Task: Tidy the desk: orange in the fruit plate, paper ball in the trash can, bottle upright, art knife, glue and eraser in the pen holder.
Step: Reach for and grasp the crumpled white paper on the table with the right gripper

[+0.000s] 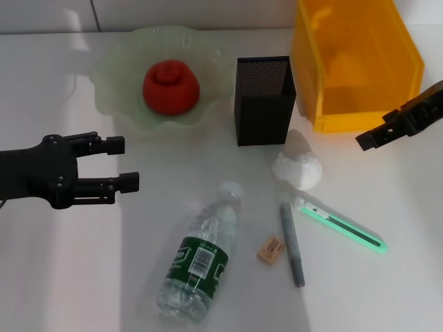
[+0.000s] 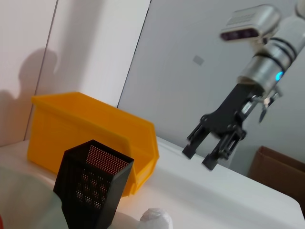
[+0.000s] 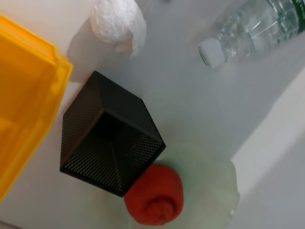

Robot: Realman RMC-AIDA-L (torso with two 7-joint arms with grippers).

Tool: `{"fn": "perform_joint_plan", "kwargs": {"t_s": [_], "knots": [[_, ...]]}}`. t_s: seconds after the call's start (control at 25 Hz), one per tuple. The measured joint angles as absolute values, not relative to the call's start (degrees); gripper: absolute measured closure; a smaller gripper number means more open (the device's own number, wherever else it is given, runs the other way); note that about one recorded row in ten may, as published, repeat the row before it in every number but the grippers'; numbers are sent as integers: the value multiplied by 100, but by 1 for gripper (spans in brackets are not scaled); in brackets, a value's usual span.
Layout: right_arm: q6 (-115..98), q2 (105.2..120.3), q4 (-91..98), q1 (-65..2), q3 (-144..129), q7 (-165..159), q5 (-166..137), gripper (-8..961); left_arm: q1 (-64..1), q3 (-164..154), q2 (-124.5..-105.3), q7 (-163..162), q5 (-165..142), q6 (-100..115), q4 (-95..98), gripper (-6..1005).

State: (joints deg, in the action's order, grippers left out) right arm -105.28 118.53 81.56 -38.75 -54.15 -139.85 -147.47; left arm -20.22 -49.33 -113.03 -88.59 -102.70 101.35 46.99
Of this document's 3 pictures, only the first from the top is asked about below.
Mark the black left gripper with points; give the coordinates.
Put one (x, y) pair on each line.
(38, 173)

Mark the grey pen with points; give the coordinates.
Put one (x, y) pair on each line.
(292, 245)

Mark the black mesh pen holder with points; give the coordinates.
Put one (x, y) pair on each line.
(263, 121)

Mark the red-orange knitted orange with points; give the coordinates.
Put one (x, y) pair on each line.
(171, 90)

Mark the tan eraser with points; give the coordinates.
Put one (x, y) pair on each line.
(271, 249)

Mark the pale green glass fruit plate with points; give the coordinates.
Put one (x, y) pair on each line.
(114, 97)

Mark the clear green-label water bottle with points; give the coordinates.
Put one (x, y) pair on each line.
(200, 256)

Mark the yellow plastic bin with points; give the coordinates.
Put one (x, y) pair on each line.
(380, 52)

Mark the green white toothbrush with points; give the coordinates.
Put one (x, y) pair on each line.
(346, 230)

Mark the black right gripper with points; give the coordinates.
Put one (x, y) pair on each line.
(425, 110)

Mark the white paper ball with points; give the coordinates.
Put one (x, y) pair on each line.
(301, 166)

